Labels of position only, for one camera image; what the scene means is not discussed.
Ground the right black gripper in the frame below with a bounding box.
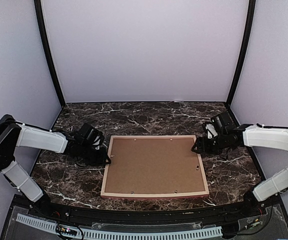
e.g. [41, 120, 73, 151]
[192, 132, 228, 155]

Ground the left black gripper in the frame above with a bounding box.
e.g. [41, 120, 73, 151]
[79, 143, 111, 167]

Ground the brown cardboard backing board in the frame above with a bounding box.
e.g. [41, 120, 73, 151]
[103, 136, 207, 194]

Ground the pink wooden picture frame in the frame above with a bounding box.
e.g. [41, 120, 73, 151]
[100, 134, 210, 200]

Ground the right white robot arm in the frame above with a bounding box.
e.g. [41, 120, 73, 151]
[191, 122, 288, 217]

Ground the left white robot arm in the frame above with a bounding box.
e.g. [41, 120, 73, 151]
[0, 114, 111, 218]

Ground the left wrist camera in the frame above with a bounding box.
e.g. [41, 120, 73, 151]
[73, 123, 105, 150]

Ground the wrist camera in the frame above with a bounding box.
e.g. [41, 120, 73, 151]
[202, 111, 236, 139]
[73, 123, 105, 150]

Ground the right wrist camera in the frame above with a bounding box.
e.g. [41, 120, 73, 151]
[202, 111, 236, 139]

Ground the black front rail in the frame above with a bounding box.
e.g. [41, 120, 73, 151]
[13, 194, 282, 227]

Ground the white slotted cable duct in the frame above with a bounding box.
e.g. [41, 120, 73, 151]
[15, 213, 223, 240]

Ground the right black corner post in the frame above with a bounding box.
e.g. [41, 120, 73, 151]
[225, 0, 256, 108]

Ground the black corner post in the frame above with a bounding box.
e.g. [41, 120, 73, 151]
[225, 0, 256, 108]
[33, 0, 66, 108]

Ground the left black corner post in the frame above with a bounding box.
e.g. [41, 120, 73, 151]
[33, 0, 66, 108]

